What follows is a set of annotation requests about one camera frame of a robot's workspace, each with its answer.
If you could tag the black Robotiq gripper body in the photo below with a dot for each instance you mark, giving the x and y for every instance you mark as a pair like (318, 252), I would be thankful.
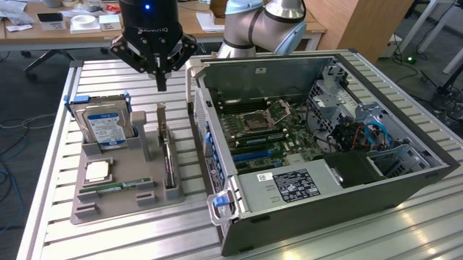
(152, 21)

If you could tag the black chair base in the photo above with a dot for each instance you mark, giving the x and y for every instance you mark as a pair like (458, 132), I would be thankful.
(47, 58)

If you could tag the plain white box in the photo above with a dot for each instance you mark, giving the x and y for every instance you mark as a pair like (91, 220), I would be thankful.
(110, 23)

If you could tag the blue case release latch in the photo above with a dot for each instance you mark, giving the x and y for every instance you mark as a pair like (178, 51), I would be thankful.
(219, 201)

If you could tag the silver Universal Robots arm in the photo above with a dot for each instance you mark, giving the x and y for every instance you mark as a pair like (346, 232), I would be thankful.
(246, 27)

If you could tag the black tripod stand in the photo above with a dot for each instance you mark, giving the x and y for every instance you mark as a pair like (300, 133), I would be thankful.
(448, 86)

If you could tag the wooden cabinet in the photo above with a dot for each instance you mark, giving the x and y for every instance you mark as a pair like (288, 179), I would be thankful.
(362, 27)

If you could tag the white bowl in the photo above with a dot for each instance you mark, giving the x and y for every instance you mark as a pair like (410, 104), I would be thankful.
(68, 2)

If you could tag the CPU socket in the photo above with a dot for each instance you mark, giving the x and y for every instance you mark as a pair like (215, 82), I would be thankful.
(258, 122)

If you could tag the white box with red button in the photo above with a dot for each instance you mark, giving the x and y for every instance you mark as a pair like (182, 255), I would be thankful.
(394, 46)

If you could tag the dark small object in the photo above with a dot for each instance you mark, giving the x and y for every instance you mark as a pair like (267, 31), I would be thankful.
(95, 8)

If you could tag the white tape roll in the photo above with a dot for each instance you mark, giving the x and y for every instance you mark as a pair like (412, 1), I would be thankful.
(83, 19)

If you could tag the red packet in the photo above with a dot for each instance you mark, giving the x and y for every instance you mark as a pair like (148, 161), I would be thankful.
(112, 8)

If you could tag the perforated metal disk bay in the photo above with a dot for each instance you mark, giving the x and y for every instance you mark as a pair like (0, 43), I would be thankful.
(326, 103)

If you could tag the brown cardboard box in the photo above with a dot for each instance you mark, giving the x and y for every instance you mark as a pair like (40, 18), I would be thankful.
(216, 8)

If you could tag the blue card retention clip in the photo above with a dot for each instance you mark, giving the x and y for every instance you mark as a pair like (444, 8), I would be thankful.
(207, 137)
(215, 160)
(219, 170)
(214, 150)

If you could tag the crumpled grey plastic bag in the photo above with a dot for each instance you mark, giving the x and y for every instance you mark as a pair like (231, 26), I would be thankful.
(12, 13)

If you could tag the white table frame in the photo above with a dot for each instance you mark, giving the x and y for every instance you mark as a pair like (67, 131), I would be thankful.
(406, 39)

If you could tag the white paper stack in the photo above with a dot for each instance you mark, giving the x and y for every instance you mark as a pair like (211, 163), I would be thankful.
(210, 23)

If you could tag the hard disk with blue caddy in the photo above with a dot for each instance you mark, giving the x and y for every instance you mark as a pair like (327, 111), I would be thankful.
(104, 127)

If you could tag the long PCIe expansion slot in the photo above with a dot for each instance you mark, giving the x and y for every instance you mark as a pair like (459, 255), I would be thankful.
(252, 155)

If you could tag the grey power supply unit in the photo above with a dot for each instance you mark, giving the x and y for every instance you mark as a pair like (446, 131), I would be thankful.
(260, 195)

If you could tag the clear plastic wrap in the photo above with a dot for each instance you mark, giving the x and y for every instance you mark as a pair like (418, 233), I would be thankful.
(74, 12)

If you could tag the flat white box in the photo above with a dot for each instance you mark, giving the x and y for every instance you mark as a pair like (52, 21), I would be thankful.
(87, 29)

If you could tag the black Nvidia graphics card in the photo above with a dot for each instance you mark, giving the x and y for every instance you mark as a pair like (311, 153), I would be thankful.
(162, 124)

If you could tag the white card with red print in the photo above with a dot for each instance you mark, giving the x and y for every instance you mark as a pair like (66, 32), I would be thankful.
(17, 28)

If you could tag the green motherboard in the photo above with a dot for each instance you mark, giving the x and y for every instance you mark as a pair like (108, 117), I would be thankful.
(296, 143)

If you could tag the metal socket cover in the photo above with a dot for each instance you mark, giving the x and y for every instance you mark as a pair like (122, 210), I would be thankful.
(280, 111)

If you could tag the grey metal disk bay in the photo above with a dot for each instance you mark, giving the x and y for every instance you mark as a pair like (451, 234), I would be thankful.
(398, 159)

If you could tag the white box with black top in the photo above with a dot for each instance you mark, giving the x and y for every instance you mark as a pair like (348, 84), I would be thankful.
(51, 19)

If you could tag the wooden office desk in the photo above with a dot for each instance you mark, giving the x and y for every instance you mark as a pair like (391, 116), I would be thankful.
(190, 27)
(43, 36)

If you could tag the dark grey PC case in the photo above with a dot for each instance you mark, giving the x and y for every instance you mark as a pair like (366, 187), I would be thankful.
(326, 211)

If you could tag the grey parts rack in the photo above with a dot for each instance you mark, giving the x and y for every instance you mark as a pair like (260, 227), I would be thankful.
(127, 173)

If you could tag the silver CPU chip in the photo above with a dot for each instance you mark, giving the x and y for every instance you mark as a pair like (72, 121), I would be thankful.
(98, 171)

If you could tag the grey cup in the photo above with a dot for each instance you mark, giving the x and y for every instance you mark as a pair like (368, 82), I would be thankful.
(52, 3)

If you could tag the black device with green light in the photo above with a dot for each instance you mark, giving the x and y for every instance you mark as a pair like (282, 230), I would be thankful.
(410, 59)

